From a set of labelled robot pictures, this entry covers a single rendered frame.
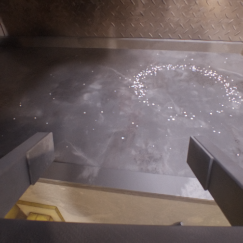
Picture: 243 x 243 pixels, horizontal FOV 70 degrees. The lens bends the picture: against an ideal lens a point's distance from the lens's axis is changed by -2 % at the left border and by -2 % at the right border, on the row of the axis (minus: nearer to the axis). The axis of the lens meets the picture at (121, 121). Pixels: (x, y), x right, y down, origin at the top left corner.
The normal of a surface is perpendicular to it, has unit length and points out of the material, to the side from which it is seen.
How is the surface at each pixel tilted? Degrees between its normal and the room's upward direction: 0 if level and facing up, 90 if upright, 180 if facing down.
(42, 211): 0
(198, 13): 0
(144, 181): 90
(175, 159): 90
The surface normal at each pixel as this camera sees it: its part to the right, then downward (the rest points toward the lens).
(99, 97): -0.02, -0.76
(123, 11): -0.14, 0.64
